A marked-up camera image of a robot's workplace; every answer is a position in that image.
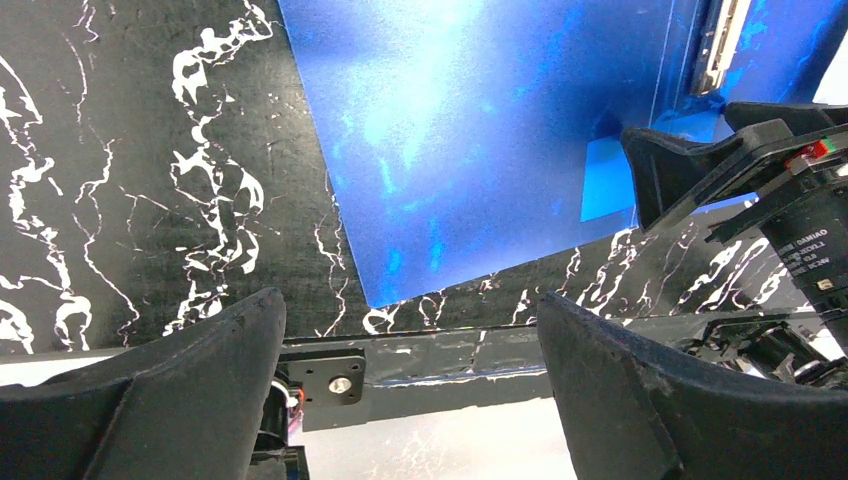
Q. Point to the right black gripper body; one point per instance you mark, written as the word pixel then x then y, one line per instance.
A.
pixel 804 219

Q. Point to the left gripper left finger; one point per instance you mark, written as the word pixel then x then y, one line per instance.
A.
pixel 186 406

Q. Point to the blue plastic folder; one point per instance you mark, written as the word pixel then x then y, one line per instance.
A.
pixel 466 137

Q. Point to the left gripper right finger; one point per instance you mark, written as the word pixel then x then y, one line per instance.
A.
pixel 632 408

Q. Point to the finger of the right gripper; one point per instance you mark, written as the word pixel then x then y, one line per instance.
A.
pixel 673 176
pixel 799 118

